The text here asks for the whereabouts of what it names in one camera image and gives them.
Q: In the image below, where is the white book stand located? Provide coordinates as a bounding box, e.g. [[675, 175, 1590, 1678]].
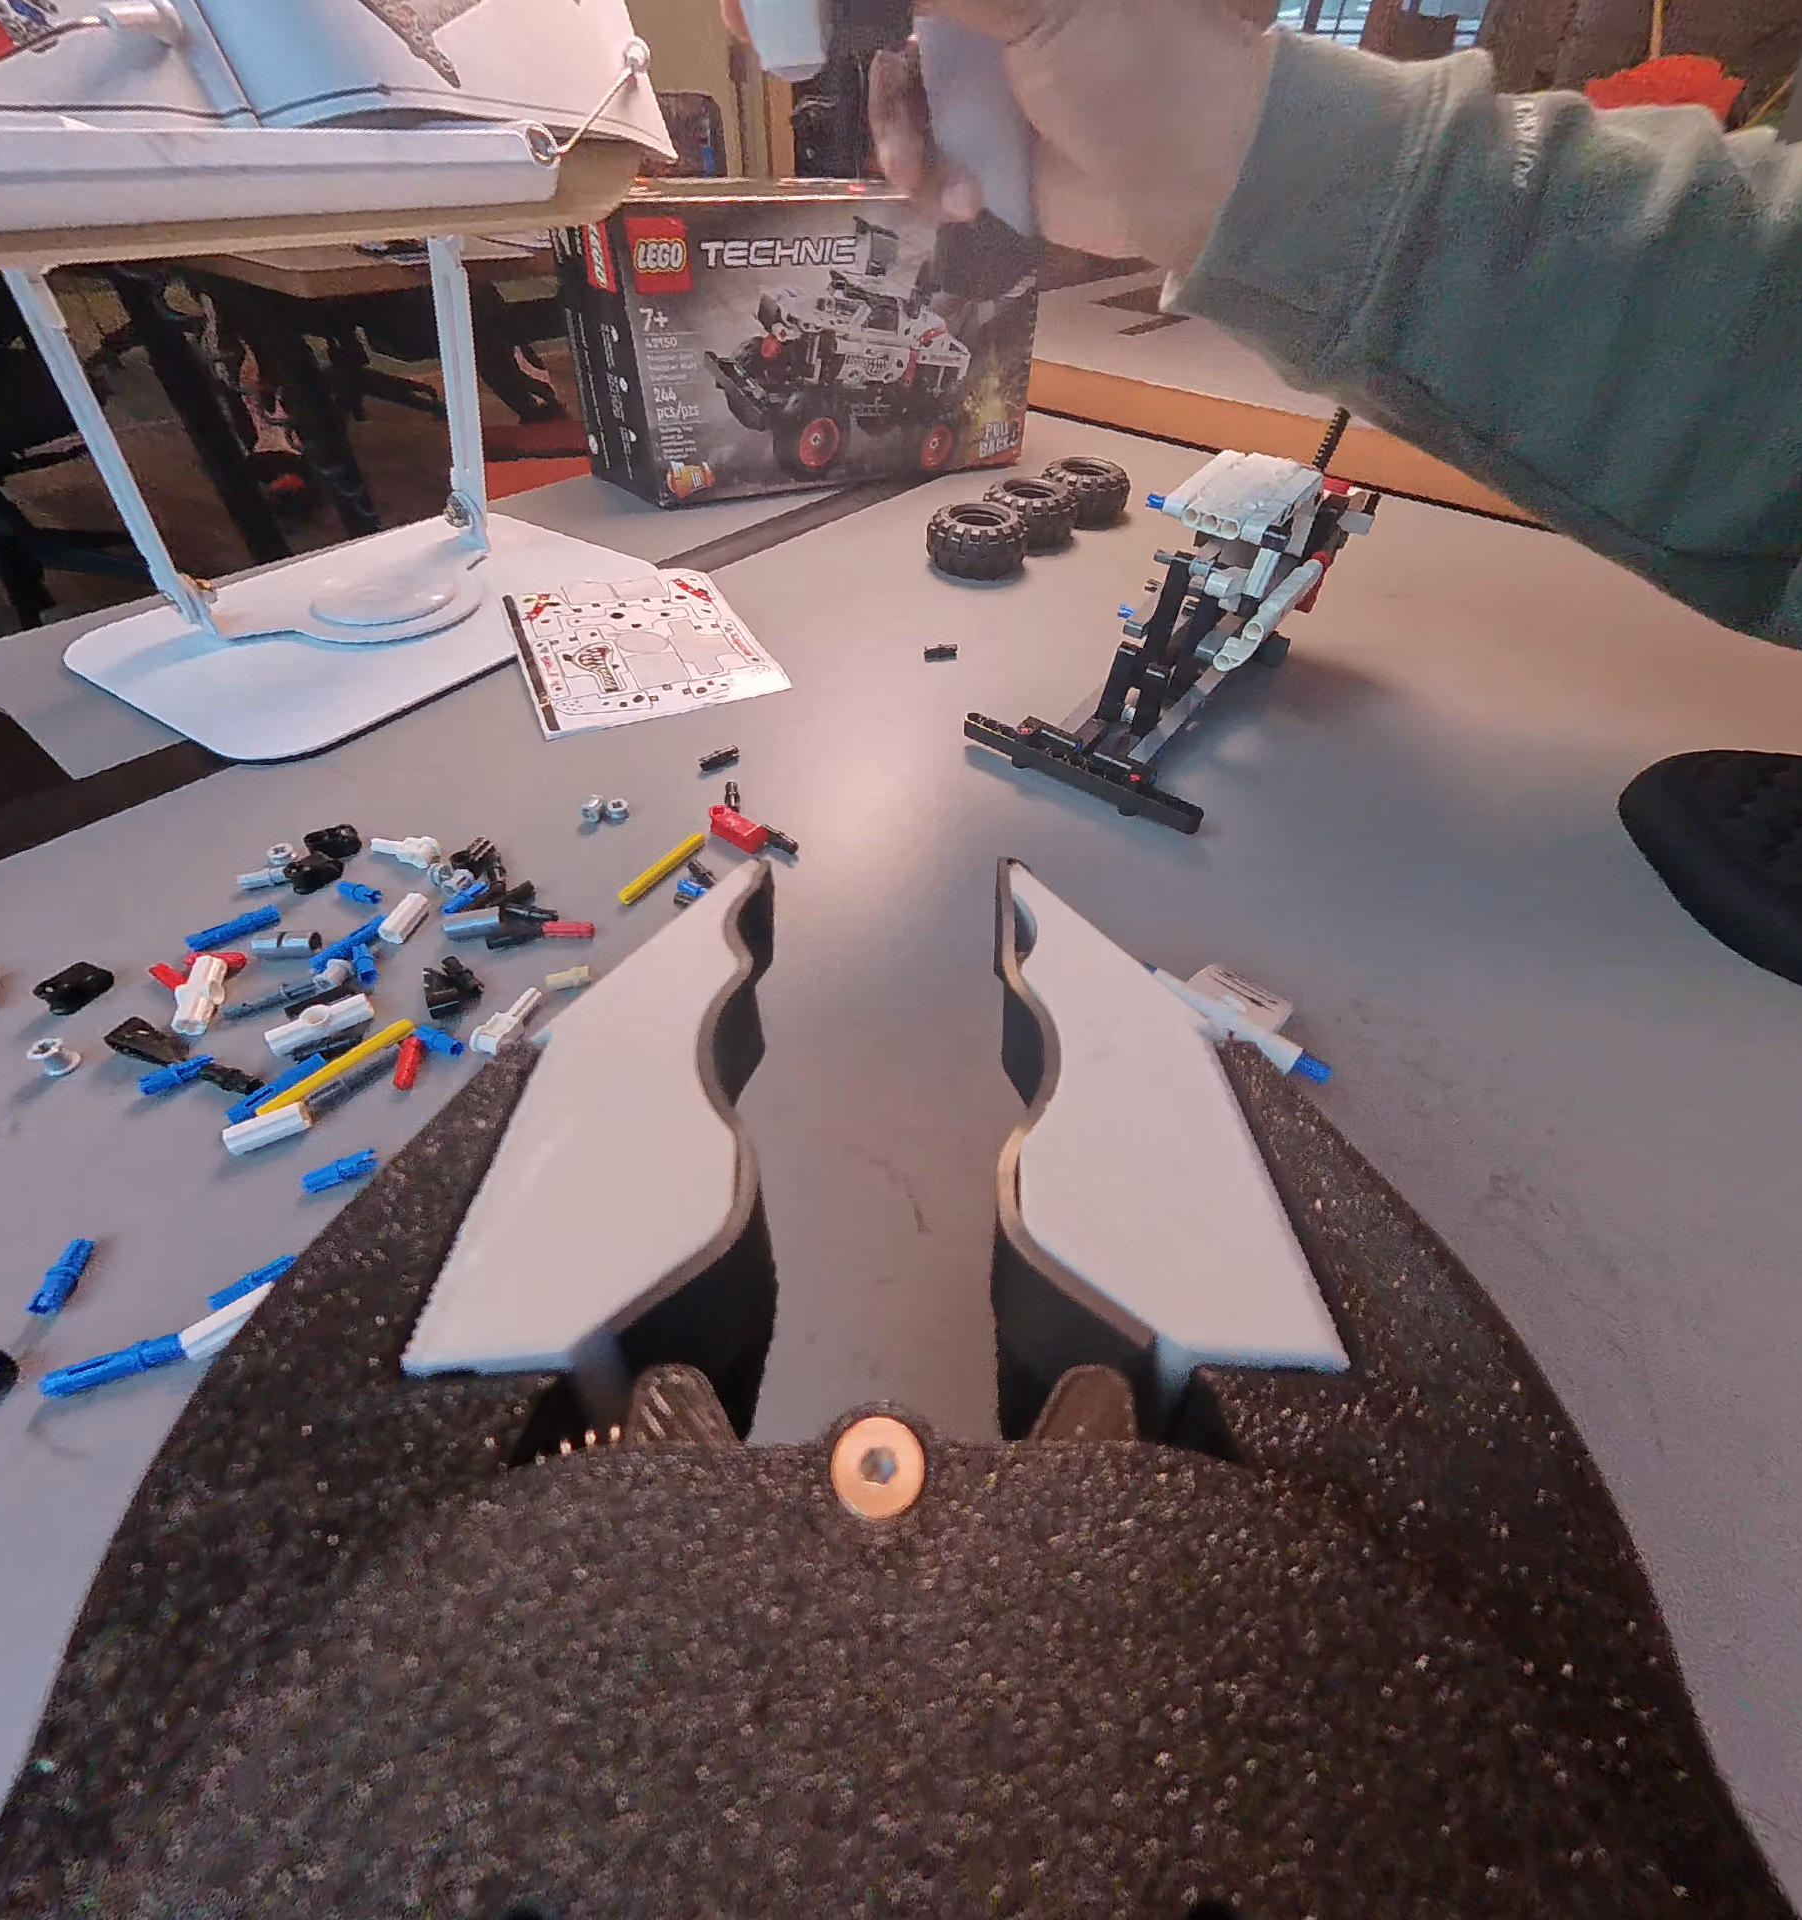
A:
[[0, 120, 681, 765]]

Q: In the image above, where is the black toy vehicle chassis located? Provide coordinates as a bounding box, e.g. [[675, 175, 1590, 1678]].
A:
[[962, 450, 1380, 840]]

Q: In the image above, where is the white sticker sheet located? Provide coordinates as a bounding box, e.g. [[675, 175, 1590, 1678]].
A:
[[502, 571, 795, 740]]

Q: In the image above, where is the person's right hand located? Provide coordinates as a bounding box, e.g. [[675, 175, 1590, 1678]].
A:
[[872, 0, 1297, 272]]

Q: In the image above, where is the black toy tyre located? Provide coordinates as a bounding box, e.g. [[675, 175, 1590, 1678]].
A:
[[1036, 458, 1136, 534], [927, 502, 1033, 584], [982, 478, 1080, 555]]

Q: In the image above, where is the toy set cardboard box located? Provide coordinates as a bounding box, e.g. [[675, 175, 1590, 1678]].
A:
[[556, 188, 1041, 509]]

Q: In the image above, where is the pile of small toy brick parts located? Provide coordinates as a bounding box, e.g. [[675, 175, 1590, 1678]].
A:
[[0, 796, 800, 1414]]

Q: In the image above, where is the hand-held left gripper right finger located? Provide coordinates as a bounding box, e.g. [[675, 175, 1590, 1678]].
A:
[[990, 863, 1347, 1382]]

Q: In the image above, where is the black wrist rest pad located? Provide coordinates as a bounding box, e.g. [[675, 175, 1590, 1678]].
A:
[[1616, 750, 1802, 1010]]

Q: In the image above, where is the small white toy brick assembly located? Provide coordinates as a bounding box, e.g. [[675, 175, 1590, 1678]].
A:
[[1158, 961, 1333, 1091]]

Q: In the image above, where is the open instruction booklet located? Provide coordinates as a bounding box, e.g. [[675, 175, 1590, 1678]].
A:
[[0, 0, 650, 139]]

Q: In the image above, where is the grey desk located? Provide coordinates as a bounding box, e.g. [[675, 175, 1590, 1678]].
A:
[[0, 422, 1802, 1920]]

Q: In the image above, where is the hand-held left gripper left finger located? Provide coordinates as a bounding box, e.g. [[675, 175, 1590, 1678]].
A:
[[400, 870, 777, 1382]]

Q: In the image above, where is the person's right forearm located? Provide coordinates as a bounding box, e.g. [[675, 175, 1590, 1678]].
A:
[[1171, 31, 1802, 662]]

